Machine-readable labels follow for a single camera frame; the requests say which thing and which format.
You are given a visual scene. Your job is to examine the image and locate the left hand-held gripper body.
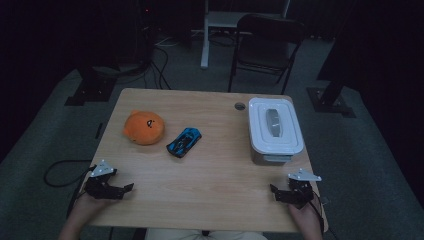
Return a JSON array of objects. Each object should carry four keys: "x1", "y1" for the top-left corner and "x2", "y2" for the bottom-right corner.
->
[{"x1": 84, "y1": 159, "x2": 122, "y2": 200}]

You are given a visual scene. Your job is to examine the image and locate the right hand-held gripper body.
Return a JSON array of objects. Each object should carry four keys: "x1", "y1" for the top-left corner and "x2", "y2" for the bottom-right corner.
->
[{"x1": 288, "y1": 168, "x2": 323, "y2": 210}]

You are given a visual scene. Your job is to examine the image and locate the translucent grey storage box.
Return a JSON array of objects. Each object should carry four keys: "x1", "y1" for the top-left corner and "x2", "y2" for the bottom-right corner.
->
[{"x1": 250, "y1": 143, "x2": 295, "y2": 167}]

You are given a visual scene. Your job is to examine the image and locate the orange plush toy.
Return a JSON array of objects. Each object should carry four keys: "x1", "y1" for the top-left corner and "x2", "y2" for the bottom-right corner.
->
[{"x1": 123, "y1": 110, "x2": 166, "y2": 146}]

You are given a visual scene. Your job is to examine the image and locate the white box lid grey handle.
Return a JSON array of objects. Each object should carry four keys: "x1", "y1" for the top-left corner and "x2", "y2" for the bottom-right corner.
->
[{"x1": 248, "y1": 97, "x2": 305, "y2": 156}]

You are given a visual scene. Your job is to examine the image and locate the blue toy car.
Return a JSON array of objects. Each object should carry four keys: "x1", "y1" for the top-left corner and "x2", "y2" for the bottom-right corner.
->
[{"x1": 166, "y1": 127, "x2": 203, "y2": 159}]

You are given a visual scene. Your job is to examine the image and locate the person's left hand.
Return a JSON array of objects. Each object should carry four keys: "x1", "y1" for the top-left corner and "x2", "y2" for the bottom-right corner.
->
[{"x1": 68, "y1": 192, "x2": 114, "y2": 228}]

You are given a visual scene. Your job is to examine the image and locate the person's right hand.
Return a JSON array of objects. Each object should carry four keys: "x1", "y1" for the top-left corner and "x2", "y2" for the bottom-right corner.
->
[{"x1": 288, "y1": 196, "x2": 324, "y2": 234}]

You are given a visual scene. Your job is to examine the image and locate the black stand base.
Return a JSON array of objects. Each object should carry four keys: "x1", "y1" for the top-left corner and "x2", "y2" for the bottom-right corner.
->
[
  {"x1": 306, "y1": 66, "x2": 357, "y2": 118},
  {"x1": 64, "y1": 64, "x2": 118, "y2": 107}
]

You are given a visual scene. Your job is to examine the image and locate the black folding chair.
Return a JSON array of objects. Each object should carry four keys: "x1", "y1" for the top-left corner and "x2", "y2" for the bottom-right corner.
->
[{"x1": 228, "y1": 13, "x2": 306, "y2": 95}]

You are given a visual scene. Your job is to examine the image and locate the right hand-held gripper cable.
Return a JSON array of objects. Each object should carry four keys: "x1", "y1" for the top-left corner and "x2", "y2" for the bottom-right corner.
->
[{"x1": 308, "y1": 191, "x2": 327, "y2": 234}]

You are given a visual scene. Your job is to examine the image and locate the black floor cable loop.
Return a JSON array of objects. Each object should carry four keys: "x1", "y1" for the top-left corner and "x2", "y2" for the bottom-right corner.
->
[{"x1": 43, "y1": 159, "x2": 93, "y2": 188}]

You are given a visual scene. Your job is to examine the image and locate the black background floor cables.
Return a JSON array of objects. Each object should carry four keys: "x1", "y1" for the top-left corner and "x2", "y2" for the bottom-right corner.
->
[{"x1": 143, "y1": 33, "x2": 173, "y2": 90}]

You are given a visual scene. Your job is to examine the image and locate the white metal desk frame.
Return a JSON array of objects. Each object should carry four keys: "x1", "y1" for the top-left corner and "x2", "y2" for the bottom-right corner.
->
[{"x1": 200, "y1": 0, "x2": 291, "y2": 70}]

